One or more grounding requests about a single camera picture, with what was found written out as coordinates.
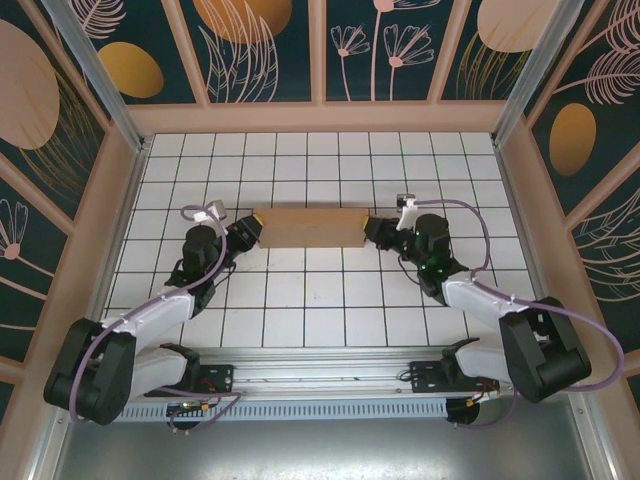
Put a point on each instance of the brown cardboard box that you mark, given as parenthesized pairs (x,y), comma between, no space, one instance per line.
(312,227)

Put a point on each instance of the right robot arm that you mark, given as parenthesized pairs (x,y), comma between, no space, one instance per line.
(520,340)

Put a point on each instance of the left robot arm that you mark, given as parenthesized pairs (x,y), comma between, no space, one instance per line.
(115,350)

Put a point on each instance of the small circuit board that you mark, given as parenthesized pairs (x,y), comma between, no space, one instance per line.
(190,406)

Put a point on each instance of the grey metal sheet panel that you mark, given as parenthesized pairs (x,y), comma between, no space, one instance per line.
(320,450)

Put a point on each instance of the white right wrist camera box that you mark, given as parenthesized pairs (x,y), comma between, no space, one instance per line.
(406,210)

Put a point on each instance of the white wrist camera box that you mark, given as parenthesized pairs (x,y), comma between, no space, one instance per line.
(406,210)
(212,211)

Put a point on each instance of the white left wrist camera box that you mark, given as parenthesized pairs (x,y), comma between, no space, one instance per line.
(212,211)

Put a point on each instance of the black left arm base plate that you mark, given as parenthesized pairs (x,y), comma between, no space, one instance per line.
(220,374)

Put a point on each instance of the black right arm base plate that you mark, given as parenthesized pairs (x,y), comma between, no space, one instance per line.
(425,372)

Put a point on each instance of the aluminium mounting rail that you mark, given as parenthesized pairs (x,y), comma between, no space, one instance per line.
(320,370)

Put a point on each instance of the aluminium corner post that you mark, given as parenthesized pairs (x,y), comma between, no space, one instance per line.
(102,75)
(524,75)

